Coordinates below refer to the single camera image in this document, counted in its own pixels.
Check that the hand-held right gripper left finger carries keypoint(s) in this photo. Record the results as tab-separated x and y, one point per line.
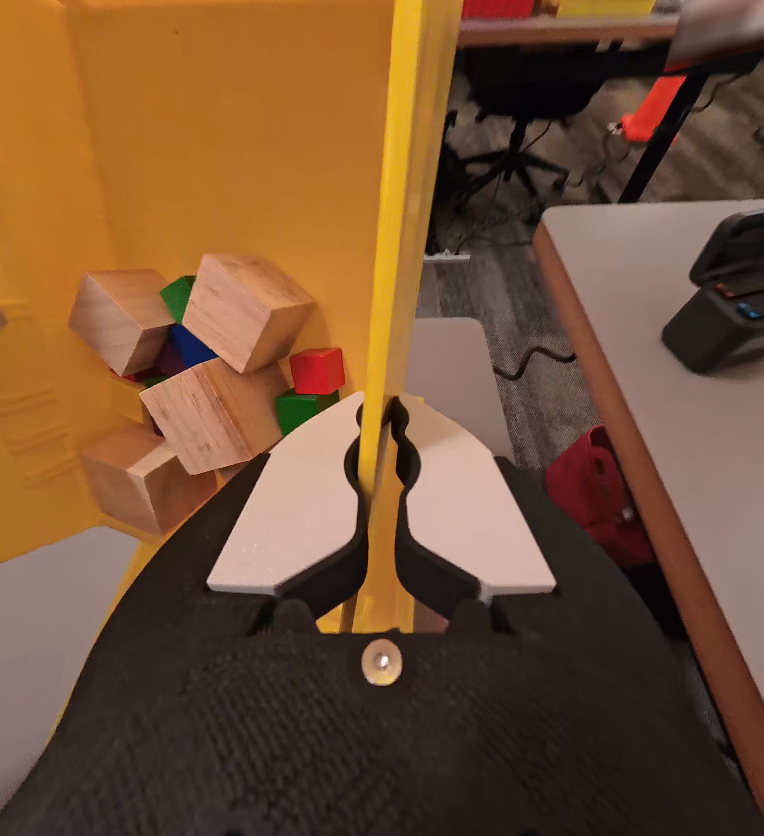
290	522

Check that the orange traffic cone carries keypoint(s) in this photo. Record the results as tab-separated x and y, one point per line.
656	108

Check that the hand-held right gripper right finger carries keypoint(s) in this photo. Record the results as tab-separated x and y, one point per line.
473	522

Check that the yellow plastic bin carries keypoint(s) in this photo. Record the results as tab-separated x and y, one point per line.
604	6

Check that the grey office desk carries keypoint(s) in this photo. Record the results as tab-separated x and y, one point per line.
552	29

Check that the red plastic bin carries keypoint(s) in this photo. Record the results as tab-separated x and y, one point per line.
496	8

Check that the red cloth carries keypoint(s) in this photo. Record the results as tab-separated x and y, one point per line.
591	483

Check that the black office chair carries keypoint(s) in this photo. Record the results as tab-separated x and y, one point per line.
526	85

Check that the pile of wooden cubes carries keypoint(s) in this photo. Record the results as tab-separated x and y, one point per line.
245	313

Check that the black charging case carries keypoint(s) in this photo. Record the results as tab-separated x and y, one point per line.
728	326

